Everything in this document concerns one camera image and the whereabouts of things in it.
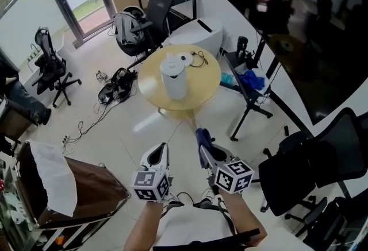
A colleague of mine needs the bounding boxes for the teal plastic bag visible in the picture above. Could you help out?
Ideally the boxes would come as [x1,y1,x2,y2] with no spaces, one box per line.
[220,71,236,86]

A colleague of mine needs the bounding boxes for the black screen stand with tray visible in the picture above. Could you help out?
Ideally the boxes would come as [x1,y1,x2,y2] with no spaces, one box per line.
[223,34,314,141]

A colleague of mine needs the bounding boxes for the black chest mount bar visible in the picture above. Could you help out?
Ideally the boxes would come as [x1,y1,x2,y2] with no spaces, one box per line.
[152,228,261,251]

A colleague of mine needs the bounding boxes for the brown metal-framed cart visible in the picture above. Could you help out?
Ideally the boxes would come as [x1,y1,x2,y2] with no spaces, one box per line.
[14,140,132,230]

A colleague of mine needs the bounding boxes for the thin black strap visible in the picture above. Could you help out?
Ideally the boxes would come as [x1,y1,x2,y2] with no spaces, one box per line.
[217,196,235,235]

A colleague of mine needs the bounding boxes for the white plastic bag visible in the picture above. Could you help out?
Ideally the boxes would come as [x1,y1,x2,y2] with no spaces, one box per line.
[244,67,271,92]

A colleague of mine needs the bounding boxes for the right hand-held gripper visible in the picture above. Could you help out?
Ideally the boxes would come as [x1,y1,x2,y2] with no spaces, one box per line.
[198,142,256,196]

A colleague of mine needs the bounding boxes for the brown wooden desk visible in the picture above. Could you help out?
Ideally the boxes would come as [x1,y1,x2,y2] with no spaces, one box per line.
[0,97,38,144]

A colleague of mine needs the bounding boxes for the black floor cables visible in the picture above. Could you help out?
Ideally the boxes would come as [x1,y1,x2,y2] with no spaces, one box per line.
[62,100,116,144]

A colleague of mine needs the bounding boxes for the black framed glass door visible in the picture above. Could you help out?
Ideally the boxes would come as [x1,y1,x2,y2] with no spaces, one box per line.
[37,0,118,49]

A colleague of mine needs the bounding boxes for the grey backpack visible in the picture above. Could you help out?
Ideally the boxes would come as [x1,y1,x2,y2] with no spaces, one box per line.
[112,11,144,45]

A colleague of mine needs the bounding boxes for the person's black trousers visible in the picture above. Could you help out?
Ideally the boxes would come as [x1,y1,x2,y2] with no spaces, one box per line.
[168,199,228,212]

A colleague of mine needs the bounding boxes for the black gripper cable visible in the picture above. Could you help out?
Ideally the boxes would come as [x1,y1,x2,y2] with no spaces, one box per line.
[168,191,196,207]

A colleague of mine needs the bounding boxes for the black ribbed cylinder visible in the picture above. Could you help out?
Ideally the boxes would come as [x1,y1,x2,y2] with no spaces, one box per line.
[236,36,248,57]

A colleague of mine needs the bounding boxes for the white round tub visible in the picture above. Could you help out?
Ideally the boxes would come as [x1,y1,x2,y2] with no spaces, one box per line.
[123,5,146,20]

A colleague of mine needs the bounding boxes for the large black screen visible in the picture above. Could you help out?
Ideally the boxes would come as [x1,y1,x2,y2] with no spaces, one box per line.
[225,0,368,126]

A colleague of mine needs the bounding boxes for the black high-back mesh chair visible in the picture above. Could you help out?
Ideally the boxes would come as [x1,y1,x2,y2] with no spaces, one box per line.
[114,0,177,65]

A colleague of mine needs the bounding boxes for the white cloth sheet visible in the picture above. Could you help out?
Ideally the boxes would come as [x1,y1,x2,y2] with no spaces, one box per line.
[30,140,78,218]

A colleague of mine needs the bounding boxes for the black office chair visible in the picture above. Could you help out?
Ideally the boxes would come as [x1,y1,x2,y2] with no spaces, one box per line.
[30,25,83,109]
[284,196,368,248]
[258,107,368,218]

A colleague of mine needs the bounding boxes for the blue gloves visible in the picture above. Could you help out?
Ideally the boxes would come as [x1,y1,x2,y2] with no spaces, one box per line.
[240,69,265,89]

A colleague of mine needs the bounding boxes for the person's white shirt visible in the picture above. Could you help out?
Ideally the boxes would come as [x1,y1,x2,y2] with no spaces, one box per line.
[154,205,317,251]

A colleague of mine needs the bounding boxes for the white round disc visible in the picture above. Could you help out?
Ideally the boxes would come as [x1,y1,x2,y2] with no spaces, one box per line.
[175,53,193,67]

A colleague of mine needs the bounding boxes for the person's right white shoe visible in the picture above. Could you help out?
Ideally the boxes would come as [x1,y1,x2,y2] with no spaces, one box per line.
[201,188,215,202]

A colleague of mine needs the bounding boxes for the person's left forearm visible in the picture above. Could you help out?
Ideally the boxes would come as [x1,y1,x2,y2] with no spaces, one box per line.
[123,200,163,251]

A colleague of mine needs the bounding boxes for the person's right forearm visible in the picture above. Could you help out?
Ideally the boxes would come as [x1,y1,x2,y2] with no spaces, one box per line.
[221,192,268,245]

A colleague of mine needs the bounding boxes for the chrome faucet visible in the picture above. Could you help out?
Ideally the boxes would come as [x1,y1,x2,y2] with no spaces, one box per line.
[28,43,40,61]

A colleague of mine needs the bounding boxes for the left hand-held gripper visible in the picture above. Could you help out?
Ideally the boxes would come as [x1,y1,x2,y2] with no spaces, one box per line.
[130,142,174,203]

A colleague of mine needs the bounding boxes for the glass cabinet with cups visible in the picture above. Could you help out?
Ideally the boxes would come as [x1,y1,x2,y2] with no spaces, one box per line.
[0,163,41,251]

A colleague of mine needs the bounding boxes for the white kettle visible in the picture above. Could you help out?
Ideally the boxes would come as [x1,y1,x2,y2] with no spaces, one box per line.
[159,53,187,101]

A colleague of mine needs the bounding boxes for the round wooden table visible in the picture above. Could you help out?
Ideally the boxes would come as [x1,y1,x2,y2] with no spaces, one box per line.
[137,44,222,133]

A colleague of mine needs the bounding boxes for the white smart toilet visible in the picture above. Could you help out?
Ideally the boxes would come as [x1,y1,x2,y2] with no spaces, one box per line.
[162,16,224,54]

